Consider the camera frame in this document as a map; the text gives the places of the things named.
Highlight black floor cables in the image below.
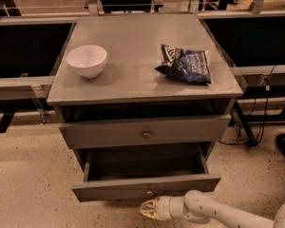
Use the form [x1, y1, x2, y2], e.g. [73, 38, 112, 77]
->
[218, 65, 278, 146]

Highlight grey metal rail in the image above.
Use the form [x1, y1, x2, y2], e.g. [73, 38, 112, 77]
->
[0, 76, 54, 101]
[230, 65, 285, 76]

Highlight grey wooden drawer cabinet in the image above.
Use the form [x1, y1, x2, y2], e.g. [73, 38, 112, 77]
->
[46, 13, 244, 173]

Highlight blue chip bag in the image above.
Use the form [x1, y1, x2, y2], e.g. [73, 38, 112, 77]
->
[156, 45, 212, 85]

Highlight grey drawer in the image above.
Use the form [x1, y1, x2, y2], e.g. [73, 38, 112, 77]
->
[60, 114, 231, 149]
[72, 143, 221, 201]

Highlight grey metal right rail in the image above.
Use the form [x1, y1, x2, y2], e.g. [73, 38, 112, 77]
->
[230, 65, 285, 76]

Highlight white ceramic bowl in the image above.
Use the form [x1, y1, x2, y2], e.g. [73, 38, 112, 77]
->
[66, 45, 107, 78]

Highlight grey top drawer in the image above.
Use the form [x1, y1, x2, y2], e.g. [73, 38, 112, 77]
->
[60, 114, 231, 149]

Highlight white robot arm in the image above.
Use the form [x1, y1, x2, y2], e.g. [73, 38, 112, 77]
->
[140, 190, 285, 228]

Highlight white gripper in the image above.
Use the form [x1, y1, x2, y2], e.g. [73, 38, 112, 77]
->
[140, 196, 185, 220]

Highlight grey metal left rail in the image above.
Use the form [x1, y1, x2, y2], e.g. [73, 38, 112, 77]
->
[0, 76, 54, 101]

